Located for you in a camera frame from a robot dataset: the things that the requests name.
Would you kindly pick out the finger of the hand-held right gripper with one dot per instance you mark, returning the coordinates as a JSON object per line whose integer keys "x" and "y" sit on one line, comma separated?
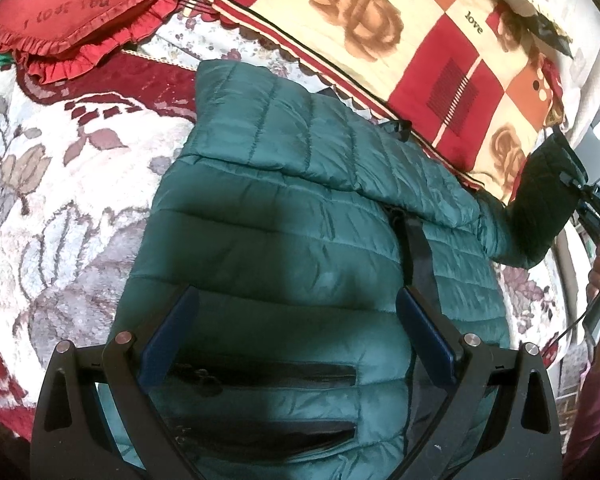
{"x": 574, "y": 182}

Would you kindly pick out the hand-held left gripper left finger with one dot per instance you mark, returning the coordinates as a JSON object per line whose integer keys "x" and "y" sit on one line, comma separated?
{"x": 172, "y": 335}

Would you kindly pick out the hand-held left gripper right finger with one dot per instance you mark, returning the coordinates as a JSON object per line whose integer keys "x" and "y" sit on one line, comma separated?
{"x": 425, "y": 330}

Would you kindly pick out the green puffer jacket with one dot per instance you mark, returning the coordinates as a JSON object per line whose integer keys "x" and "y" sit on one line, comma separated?
{"x": 305, "y": 220}

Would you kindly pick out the person's right forearm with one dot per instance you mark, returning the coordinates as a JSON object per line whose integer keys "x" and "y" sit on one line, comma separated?
{"x": 597, "y": 400}

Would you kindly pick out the dark cloth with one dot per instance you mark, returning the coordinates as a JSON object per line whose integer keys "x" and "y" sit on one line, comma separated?
{"x": 552, "y": 32}

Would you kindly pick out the white floral blanket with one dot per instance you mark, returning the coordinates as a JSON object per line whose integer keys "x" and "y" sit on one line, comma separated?
{"x": 55, "y": 185}

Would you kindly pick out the red cream rose patchwork quilt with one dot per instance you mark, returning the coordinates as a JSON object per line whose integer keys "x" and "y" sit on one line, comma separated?
{"x": 380, "y": 35}

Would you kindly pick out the red heart ruffled pillow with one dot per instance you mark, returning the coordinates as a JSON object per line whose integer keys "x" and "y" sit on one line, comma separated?
{"x": 80, "y": 5}

